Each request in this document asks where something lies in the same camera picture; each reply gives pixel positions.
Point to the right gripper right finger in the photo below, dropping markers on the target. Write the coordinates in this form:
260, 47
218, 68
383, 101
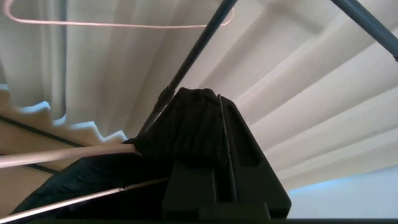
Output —
255, 183

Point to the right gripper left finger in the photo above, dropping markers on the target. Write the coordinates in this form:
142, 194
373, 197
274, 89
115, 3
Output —
186, 189

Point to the black garment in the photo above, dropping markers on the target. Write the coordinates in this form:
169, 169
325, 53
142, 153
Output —
186, 130

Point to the pink clothes hanger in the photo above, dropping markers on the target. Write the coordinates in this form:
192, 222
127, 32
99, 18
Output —
62, 154
93, 24

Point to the black clothes rack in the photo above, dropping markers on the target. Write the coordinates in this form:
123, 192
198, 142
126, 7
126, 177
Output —
202, 40

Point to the beige curtain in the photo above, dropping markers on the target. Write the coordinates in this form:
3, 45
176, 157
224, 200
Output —
311, 93

